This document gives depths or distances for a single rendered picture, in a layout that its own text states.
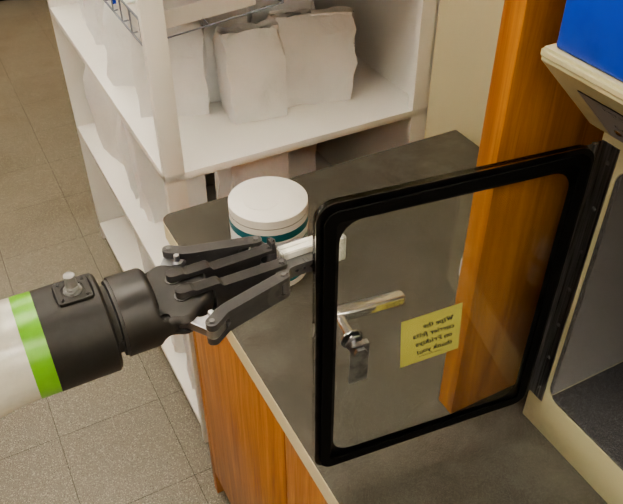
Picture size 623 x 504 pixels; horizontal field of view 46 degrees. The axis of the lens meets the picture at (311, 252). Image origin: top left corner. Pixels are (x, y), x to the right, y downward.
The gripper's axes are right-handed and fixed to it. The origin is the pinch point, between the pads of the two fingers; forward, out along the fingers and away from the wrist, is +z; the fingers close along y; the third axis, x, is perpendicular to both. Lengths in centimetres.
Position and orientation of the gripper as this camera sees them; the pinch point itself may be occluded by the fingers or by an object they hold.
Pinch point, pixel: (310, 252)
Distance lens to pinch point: 72.8
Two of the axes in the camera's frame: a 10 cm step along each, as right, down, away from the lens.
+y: -4.7, -5.6, 6.8
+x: 0.0, 7.7, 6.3
